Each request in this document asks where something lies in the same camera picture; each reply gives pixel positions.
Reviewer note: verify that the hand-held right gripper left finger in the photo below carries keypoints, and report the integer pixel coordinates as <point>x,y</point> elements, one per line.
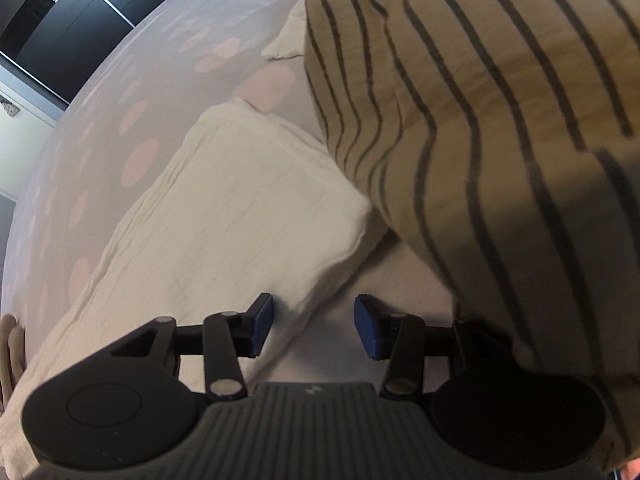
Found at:
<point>262,325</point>

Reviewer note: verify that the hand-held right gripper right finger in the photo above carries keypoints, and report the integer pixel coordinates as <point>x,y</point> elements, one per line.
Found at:
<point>366,327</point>

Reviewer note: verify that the white crinkled pants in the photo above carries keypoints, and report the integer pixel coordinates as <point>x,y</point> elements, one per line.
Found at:
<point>225,220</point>

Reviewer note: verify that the tan striped garment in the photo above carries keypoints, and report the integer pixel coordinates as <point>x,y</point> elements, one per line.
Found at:
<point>475,135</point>

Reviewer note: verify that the white crinkled top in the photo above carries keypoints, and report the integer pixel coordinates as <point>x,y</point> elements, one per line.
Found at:
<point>287,35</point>

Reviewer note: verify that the bed with polka dot sheet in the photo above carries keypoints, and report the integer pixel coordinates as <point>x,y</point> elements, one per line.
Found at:
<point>125,125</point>

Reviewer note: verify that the beige folded cloth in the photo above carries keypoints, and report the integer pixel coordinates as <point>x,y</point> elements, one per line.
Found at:
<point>12,355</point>

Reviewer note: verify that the dark sliding door wardrobe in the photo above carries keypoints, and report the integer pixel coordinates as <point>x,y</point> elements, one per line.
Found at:
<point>75,10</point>

